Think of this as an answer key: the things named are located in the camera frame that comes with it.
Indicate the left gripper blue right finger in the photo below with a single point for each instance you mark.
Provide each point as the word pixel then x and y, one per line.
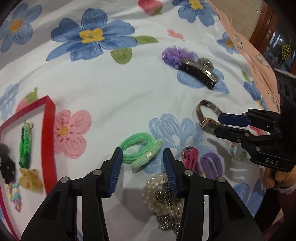
pixel 170 165

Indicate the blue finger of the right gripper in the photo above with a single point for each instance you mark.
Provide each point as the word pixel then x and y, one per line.
pixel 233 120
pixel 231 134

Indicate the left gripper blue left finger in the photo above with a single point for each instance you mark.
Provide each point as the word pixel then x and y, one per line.
pixel 113 170

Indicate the pink hair clip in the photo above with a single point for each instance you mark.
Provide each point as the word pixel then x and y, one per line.
pixel 190 156

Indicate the rose gold wristwatch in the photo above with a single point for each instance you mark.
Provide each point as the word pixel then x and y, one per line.
pixel 208 125

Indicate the yellow hair claw clip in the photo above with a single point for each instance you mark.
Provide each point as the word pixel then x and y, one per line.
pixel 30 180

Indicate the green braided keychain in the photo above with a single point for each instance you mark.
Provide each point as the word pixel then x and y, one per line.
pixel 25 145

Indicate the black scrunchie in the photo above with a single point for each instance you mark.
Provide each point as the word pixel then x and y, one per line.
pixel 8 166

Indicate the red jewelry tray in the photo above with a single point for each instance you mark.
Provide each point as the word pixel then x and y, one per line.
pixel 41 114

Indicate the person's right hand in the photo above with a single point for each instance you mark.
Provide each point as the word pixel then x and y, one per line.
pixel 283 181

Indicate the pink balloon print blanket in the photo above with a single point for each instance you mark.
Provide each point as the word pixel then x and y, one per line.
pixel 262 73

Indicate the black glitter hair clip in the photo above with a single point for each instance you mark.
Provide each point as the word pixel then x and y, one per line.
pixel 202 70

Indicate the floral white bed sheet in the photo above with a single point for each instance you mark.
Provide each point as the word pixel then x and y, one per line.
pixel 100 62

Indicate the person's pink sleeve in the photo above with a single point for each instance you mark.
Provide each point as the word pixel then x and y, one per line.
pixel 273 201

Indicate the purple fluffy scrunchie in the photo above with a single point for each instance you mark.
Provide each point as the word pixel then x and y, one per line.
pixel 173 56

